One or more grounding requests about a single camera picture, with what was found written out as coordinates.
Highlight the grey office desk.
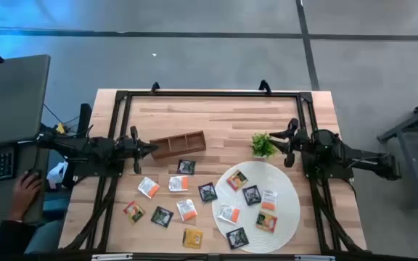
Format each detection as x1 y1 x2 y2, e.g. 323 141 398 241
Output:
0 54 52 235

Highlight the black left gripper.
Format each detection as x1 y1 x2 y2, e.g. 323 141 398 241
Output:
113 125 159 175

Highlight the yellow tea bag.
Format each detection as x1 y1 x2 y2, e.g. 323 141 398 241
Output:
181 228 205 250

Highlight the white orange tea bag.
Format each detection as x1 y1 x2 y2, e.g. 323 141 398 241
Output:
176 199 199 223
168 175 189 193
216 203 242 225
137 176 161 199
260 189 279 212

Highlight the black tea bag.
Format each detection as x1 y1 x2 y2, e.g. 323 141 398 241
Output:
242 184 263 207
197 181 218 204
149 205 175 228
225 226 250 251
176 159 197 175

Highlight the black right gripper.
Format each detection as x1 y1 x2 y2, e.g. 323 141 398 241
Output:
268 117 312 168

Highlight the orange green tea bag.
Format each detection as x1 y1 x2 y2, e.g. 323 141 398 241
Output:
226 169 249 192
255 211 279 233
122 201 146 225

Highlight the white plastic bag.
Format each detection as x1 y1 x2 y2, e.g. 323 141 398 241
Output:
46 161 68 191

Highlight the person's leg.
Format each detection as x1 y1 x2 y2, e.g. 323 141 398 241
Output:
23 219 65 254

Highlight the black upright post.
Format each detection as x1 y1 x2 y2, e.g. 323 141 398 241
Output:
76 103 93 138

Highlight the white frame bracket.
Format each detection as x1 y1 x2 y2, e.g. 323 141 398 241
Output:
91 253 134 261
294 254 336 261

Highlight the thin black cable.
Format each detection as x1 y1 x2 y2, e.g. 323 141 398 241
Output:
43 103 81 127

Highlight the black computer mouse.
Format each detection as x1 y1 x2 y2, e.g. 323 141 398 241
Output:
22 167 43 182

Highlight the grey metal cart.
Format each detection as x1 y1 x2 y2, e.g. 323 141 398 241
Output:
377 92 418 211

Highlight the person's hand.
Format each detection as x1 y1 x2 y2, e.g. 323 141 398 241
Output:
9 170 44 222

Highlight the white round woven placemat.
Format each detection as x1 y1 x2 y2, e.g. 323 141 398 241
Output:
211 160 301 254

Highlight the person's forearm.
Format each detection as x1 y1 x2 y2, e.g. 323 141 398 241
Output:
0 218 38 260

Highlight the green plant in white pot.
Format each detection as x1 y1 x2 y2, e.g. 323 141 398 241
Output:
250 132 278 160

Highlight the brown wooden compartment tray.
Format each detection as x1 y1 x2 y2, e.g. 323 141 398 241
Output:
149 130 207 160

